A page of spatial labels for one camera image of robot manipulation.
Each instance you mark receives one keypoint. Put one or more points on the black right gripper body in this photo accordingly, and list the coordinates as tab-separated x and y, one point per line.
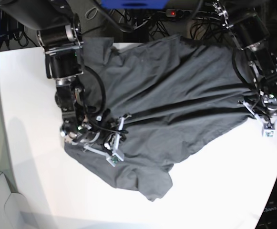
100	136

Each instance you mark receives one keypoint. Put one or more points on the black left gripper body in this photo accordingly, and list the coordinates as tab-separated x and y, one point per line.
266	110

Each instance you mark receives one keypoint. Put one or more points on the dark grey t-shirt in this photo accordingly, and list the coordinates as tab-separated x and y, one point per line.
179	94

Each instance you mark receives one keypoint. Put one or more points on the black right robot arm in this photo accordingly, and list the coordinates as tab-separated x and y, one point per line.
59	34

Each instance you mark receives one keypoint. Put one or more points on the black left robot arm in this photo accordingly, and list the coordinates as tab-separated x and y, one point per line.
249	32

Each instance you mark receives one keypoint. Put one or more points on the blue box overhead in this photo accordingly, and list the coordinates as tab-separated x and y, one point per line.
134	4

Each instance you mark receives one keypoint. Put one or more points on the grey bin corner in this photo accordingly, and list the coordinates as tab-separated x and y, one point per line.
14	210

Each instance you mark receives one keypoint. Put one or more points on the black power strip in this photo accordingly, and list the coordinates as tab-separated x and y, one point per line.
177	14

